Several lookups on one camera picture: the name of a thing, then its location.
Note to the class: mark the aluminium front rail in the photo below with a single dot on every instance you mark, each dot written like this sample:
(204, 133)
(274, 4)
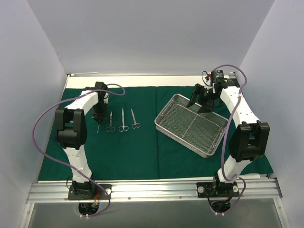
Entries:
(254, 187)

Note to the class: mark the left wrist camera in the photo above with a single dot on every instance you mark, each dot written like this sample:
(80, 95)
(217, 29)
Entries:
(101, 86)

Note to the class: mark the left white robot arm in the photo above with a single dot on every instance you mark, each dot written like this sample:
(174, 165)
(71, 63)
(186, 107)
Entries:
(71, 131)

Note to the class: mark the steel surgical scissors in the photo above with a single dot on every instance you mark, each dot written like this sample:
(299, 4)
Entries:
(135, 123)

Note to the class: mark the steel forceps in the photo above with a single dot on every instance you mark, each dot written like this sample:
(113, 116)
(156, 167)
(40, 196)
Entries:
(123, 127)

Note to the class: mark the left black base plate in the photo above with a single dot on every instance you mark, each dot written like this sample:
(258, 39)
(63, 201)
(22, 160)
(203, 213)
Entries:
(102, 191)

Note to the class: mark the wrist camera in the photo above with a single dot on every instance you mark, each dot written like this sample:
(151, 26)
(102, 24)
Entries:
(101, 86)
(216, 75)

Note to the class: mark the wire mesh instrument tray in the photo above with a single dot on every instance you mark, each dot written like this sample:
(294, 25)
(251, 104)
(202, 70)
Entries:
(199, 132)

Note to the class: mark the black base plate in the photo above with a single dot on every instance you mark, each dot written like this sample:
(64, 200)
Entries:
(217, 190)
(102, 191)

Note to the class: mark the steel clamp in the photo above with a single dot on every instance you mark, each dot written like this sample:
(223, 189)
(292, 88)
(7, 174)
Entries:
(110, 128)

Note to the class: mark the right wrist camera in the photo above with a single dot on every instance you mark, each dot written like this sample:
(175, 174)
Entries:
(216, 75)

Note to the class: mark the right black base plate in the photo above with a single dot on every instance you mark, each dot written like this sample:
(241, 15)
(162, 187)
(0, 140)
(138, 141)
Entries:
(217, 190)

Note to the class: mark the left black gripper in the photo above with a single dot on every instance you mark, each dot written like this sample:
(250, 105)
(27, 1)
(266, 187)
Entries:
(99, 118)

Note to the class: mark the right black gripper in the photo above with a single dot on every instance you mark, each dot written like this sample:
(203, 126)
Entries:
(202, 97)

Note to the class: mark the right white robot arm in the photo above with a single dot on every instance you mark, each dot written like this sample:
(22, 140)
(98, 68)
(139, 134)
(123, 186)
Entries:
(250, 137)

